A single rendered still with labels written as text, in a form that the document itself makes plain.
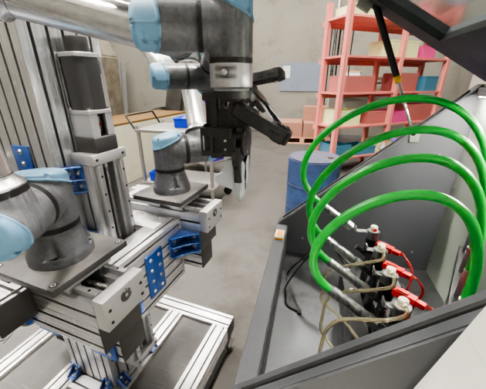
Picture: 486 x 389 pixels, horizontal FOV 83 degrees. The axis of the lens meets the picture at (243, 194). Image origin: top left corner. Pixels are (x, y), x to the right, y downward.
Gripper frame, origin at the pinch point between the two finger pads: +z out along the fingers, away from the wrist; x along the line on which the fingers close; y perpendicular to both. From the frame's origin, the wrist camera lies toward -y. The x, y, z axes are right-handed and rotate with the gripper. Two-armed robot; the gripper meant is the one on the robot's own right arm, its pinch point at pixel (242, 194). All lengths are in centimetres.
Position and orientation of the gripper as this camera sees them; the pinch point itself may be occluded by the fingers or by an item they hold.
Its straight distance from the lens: 56.1
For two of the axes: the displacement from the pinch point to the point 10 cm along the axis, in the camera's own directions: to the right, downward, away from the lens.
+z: 0.0, 9.2, 3.9
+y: -9.7, -0.9, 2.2
